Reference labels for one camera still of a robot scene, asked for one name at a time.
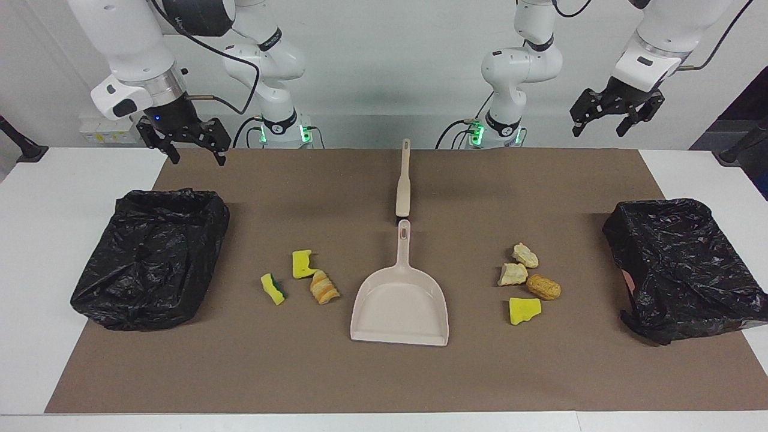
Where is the white power strip box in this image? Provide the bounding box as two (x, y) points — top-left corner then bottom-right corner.
(79, 116), (143, 145)

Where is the black left base cable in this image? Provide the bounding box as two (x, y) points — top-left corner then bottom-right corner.
(435, 119), (482, 149)

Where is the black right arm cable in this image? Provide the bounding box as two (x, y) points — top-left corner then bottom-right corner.
(149, 0), (262, 116)

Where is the black bag-lined pink bin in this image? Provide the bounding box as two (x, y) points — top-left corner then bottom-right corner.
(602, 199), (768, 346)

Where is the striped croissant bread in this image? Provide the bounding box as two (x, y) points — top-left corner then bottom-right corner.
(310, 270), (340, 305)

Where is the yellow and green sponge piece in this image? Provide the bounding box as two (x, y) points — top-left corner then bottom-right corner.
(260, 274), (286, 306)

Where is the black stand foot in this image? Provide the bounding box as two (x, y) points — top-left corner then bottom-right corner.
(0, 115), (49, 164)
(718, 120), (768, 166)

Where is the pale cut bread chunk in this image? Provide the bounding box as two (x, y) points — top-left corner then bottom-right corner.
(497, 263), (529, 287)

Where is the beige plastic dustpan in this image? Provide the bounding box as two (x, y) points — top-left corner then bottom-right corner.
(350, 220), (449, 347)

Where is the brown oval bread roll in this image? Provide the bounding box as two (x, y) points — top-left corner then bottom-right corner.
(526, 275), (562, 301)

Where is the black base cable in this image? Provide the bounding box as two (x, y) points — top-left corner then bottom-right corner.
(435, 119), (482, 149)
(233, 116), (326, 149)

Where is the plain yellow sponge wedge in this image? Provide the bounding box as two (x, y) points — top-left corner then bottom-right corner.
(509, 298), (542, 326)

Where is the black bag-lined trash bin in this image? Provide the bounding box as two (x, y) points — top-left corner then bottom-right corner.
(70, 188), (230, 332)

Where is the notched yellow sponge piece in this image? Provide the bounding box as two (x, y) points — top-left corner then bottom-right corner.
(292, 250), (319, 280)

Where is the brown table mat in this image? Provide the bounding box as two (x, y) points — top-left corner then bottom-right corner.
(45, 148), (768, 413)

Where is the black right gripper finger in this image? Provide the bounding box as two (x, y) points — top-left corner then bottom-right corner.
(193, 118), (232, 167)
(137, 120), (181, 164)

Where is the beige hand brush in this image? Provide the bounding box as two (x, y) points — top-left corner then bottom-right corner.
(395, 139), (412, 218)

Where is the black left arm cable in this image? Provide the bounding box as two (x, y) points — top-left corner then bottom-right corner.
(678, 0), (755, 71)

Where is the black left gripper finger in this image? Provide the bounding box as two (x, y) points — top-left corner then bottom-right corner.
(617, 90), (665, 137)
(570, 89), (607, 137)

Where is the pale lumpy bread chunk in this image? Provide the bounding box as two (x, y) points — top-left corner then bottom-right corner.
(512, 242), (539, 269)

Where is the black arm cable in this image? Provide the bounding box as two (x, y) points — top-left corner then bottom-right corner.
(678, 0), (755, 71)
(149, 0), (262, 116)

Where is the black right base cable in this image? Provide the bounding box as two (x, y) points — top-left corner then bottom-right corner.
(233, 116), (326, 149)

